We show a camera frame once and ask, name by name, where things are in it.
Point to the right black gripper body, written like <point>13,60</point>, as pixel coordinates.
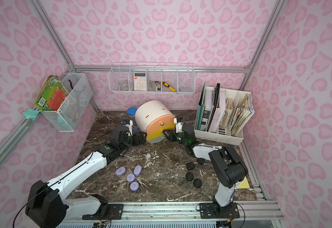
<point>172,134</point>

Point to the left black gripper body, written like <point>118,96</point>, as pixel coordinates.
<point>137,137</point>

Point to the yellow drawer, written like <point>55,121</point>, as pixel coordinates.
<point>156,129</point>

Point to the orange top drawer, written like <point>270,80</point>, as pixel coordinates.
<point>165,118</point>

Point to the white round drawer cabinet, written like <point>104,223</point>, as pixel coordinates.
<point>149,112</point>

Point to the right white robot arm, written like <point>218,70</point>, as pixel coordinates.
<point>228,165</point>

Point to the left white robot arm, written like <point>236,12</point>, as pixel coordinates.
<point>48,205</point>

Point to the grey bottom drawer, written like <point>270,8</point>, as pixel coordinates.
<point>158,139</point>

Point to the blue lid pencil jar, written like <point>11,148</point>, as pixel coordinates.
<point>131,112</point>

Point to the purple earphone case upper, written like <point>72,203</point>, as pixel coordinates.
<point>137,170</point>

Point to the purple earphone case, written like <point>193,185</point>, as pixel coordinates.
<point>120,171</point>
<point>134,186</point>
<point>131,178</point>
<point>137,170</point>

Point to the black earphone case upper left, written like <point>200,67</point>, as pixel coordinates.
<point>190,165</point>

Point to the black earphone case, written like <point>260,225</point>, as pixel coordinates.
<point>190,165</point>
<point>197,183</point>
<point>201,160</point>
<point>189,176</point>

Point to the teal green folder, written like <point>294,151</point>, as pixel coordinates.
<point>199,125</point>

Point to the black earphone case upper right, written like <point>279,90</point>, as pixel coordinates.
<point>201,160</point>

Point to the purple earphone case far left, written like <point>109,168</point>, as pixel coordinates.
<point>120,171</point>

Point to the purple earphone case middle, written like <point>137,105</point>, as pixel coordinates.
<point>131,178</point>

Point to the black earphone case lower left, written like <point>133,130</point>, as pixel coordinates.
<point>189,176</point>

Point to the purple earphone case bottom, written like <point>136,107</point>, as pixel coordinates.
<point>134,186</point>

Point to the grey stapler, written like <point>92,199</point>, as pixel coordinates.
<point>155,85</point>

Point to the black earphone case lower right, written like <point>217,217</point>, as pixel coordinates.
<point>197,183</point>

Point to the round metal tin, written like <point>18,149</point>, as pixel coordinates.
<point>124,87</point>

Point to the yellow black utility knife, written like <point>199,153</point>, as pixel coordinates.
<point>168,86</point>

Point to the white file organizer box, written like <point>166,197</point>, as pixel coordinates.
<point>216,137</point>

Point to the pink white calculator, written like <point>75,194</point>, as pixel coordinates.
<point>140,81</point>

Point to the black binder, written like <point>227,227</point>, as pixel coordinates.
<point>215,100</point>

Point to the white pink book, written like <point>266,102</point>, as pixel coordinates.
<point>219,112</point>

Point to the stack of magazines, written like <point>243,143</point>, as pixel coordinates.
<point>236,116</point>

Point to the yellow sticky note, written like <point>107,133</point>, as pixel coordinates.
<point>244,184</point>

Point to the green red booklet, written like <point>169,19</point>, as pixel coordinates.
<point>52,94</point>

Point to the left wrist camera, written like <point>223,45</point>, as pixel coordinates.
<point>129,125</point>

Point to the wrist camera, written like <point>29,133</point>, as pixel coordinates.
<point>129,125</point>
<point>179,122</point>

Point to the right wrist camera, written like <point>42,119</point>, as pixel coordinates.
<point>179,122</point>

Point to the white wire wall shelf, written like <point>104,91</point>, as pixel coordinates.
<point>181,78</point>

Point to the white mesh wall basket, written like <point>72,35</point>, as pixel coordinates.
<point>67,117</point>

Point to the mint green wall hook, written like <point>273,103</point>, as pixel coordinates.
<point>31,113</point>

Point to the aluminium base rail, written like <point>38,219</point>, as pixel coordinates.
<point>246,214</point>

